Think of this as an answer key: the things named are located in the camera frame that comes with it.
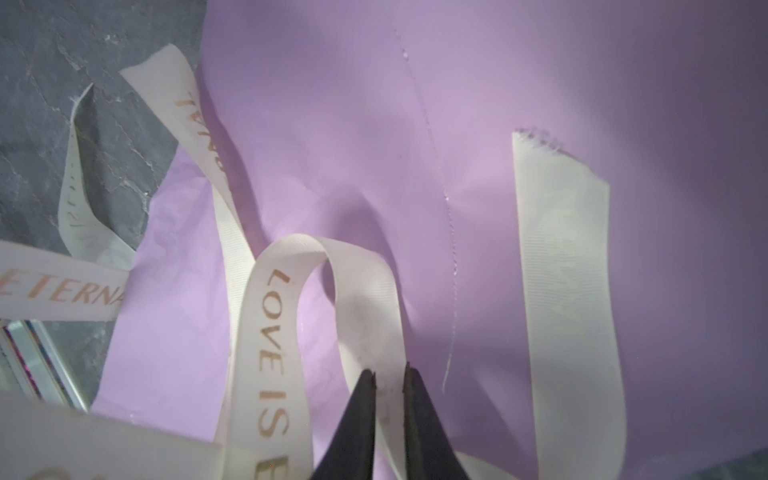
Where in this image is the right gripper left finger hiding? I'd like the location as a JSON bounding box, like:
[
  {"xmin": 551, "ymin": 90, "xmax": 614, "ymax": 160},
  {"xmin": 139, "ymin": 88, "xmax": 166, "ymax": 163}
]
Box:
[{"xmin": 310, "ymin": 369, "xmax": 376, "ymax": 480}]

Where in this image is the cream printed ribbon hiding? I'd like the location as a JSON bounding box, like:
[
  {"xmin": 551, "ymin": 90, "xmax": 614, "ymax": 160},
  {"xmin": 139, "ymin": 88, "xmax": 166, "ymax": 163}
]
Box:
[{"xmin": 1, "ymin": 44, "xmax": 627, "ymax": 479}]

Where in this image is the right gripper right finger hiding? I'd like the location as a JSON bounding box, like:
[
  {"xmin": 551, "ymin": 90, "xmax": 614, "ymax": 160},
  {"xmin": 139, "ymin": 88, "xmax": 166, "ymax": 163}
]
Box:
[{"xmin": 403, "ymin": 363, "xmax": 469, "ymax": 480}]

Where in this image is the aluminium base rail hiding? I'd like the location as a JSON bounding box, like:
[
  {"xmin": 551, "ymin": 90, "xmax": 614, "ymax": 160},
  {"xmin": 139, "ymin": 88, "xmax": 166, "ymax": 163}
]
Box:
[{"xmin": 1, "ymin": 319, "xmax": 89, "ymax": 412}]

